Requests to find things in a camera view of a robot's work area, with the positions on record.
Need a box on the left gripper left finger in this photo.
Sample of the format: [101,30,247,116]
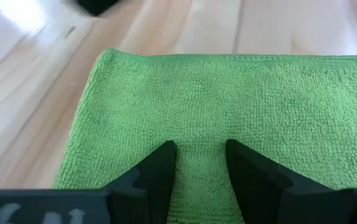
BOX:
[0,140,178,224]

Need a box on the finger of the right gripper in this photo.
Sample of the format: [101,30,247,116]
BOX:
[61,0,120,17]

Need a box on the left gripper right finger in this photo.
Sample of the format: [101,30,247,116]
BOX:
[225,138,357,224]

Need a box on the bright green microfiber towel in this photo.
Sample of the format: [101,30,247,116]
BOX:
[52,48,357,224]

